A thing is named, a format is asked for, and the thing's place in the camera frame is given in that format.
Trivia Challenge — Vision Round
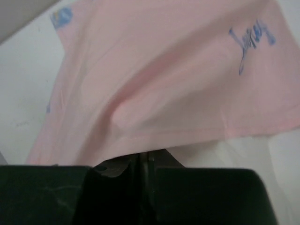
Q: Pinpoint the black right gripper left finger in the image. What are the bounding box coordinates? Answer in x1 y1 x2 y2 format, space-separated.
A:
0 157 138 225

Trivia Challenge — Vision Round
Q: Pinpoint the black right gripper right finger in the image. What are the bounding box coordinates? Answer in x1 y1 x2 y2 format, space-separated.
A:
140 150 278 225

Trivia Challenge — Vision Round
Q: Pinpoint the pink printed pillowcase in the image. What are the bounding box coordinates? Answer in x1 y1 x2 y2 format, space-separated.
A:
26 0 300 166

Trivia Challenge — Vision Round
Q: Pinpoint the white pillow yellow trim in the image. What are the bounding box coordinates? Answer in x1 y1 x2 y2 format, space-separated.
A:
168 128 300 225

